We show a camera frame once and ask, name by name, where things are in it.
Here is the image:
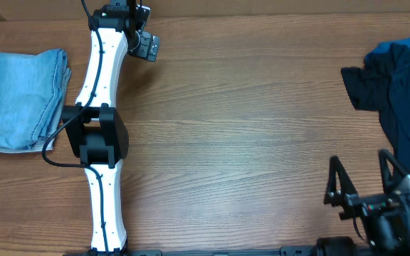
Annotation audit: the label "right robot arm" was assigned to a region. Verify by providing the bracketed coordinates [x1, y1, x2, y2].
[310, 149, 410, 256]

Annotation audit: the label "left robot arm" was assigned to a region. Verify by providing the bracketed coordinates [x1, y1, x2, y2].
[62, 1, 159, 255]

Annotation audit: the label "folded light blue jeans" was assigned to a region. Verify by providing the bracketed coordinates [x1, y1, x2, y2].
[0, 67, 71, 154]

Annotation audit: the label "dark navy garment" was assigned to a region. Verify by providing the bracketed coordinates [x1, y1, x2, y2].
[341, 38, 410, 170]

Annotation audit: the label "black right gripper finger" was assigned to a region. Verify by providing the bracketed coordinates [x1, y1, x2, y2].
[378, 149, 410, 194]
[324, 156, 358, 205]

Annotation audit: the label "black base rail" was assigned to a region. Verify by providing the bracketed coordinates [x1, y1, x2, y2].
[62, 245, 379, 256]

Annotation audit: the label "medium blue denim jeans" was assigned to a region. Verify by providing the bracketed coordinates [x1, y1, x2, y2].
[0, 49, 71, 154]

